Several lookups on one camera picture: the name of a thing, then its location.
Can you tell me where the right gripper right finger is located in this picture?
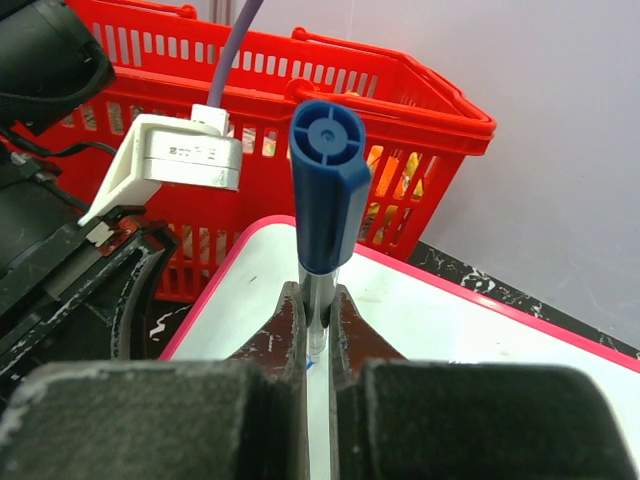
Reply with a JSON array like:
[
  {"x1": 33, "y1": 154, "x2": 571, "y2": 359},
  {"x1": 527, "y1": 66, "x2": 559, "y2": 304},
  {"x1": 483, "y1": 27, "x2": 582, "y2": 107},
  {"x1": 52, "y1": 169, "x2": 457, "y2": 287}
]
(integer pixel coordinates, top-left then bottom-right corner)
[{"x1": 328, "y1": 287, "x2": 639, "y2": 479}]

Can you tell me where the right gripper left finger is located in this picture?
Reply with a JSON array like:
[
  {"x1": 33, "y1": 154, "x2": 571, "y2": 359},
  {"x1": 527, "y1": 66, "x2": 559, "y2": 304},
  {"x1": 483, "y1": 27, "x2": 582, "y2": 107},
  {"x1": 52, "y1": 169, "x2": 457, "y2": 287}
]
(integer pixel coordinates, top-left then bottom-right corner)
[{"x1": 1, "y1": 282, "x2": 310, "y2": 479}]

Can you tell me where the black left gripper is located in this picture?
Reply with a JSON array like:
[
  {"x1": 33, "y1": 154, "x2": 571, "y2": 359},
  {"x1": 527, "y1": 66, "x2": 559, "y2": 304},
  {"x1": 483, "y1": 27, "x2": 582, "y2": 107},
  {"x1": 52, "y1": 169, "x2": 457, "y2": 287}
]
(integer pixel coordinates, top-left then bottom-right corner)
[{"x1": 1, "y1": 206, "x2": 178, "y2": 385}]

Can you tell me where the pink framed whiteboard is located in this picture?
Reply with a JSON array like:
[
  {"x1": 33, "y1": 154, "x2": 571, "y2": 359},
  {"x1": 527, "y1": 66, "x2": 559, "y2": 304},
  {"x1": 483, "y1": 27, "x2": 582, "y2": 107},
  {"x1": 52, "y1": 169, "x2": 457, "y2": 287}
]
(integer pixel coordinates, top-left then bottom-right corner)
[{"x1": 162, "y1": 215, "x2": 639, "y2": 459}]

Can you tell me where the blue capped whiteboard marker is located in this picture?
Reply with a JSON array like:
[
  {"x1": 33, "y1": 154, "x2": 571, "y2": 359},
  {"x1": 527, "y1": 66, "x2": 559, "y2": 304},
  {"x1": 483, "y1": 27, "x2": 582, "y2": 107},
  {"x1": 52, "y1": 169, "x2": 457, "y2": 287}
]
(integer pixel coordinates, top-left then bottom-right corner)
[{"x1": 289, "y1": 100, "x2": 372, "y2": 362}]

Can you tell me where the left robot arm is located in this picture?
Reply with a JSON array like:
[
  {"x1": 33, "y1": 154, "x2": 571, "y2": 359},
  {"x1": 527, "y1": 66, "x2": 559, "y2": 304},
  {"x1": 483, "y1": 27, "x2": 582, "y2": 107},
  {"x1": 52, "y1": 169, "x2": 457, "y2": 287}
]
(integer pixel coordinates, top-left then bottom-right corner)
[{"x1": 1, "y1": 1, "x2": 178, "y2": 397}]

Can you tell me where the striped sponge block lower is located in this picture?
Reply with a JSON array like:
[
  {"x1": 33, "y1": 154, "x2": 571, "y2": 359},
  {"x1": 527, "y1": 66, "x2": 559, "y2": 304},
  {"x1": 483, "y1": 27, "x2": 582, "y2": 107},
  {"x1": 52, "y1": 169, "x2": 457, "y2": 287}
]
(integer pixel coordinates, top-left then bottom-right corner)
[{"x1": 360, "y1": 145, "x2": 424, "y2": 244}]

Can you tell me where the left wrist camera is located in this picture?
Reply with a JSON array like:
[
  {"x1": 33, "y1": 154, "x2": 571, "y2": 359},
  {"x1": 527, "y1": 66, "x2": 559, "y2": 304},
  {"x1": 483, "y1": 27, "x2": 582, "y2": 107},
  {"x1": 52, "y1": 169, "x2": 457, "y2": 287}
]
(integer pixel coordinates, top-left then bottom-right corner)
[{"x1": 78, "y1": 104, "x2": 243, "y2": 226}]

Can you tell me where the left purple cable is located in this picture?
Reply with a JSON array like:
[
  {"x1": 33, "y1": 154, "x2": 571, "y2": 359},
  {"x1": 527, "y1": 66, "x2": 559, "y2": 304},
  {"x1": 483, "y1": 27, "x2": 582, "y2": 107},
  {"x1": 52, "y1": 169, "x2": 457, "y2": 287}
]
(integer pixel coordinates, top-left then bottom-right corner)
[{"x1": 205, "y1": 0, "x2": 266, "y2": 109}]

